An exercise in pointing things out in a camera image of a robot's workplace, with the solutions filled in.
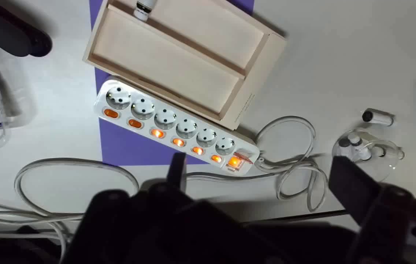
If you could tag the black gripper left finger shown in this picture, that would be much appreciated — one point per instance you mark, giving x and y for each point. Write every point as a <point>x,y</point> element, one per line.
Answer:
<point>177,170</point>

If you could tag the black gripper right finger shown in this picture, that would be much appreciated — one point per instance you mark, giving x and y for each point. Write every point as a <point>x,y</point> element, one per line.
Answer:
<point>351,185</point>

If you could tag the white six-socket power strip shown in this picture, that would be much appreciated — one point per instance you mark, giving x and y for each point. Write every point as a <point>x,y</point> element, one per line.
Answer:
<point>124,113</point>

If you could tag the purple flat mat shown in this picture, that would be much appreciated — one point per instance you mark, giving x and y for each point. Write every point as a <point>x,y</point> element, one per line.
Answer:
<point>120,147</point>

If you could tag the light wooden two-compartment tray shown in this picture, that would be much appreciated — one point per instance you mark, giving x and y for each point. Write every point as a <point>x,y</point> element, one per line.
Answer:
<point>168,63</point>

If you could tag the clear plastic container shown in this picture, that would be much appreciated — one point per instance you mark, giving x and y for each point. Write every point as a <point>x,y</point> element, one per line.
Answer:
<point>3,97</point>

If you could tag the black rounded bulky object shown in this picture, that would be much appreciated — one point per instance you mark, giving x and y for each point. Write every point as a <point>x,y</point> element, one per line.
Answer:
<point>7,29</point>

